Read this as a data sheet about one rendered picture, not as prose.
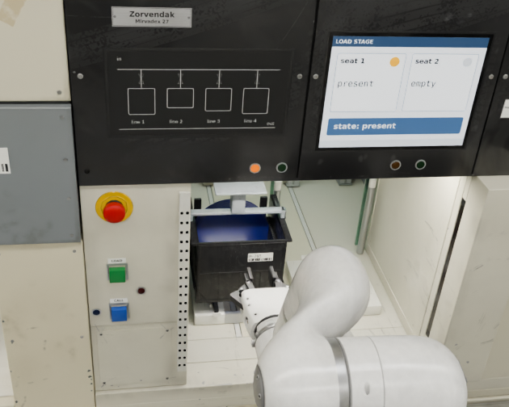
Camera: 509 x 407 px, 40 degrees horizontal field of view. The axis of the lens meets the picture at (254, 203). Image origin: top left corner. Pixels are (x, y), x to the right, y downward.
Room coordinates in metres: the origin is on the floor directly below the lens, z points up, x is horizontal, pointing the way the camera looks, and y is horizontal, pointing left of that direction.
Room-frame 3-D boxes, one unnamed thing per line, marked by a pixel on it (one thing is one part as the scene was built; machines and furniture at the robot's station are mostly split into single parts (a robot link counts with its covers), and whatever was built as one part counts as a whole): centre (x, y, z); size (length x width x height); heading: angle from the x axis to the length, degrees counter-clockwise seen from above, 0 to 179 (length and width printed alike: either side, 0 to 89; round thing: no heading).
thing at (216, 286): (1.41, 0.04, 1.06); 0.24 x 0.20 x 0.32; 102
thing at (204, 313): (1.41, 0.04, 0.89); 0.22 x 0.21 x 0.04; 12
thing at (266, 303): (0.99, -0.05, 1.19); 0.11 x 0.10 x 0.07; 12
